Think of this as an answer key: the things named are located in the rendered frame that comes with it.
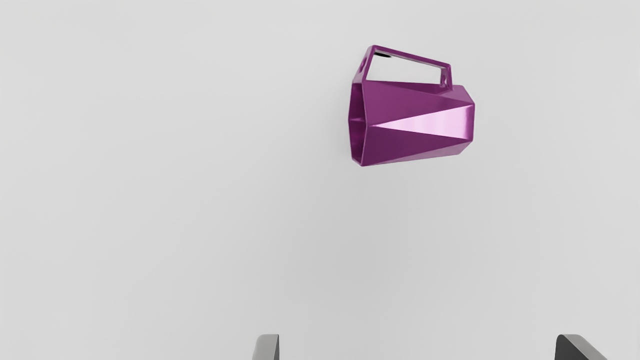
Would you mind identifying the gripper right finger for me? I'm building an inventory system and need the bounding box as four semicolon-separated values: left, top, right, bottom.
555;334;609;360

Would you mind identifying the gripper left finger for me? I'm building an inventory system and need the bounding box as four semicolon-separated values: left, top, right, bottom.
252;334;280;360

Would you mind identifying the purple faceted mug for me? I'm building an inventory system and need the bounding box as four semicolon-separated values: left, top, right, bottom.
348;44;476;168

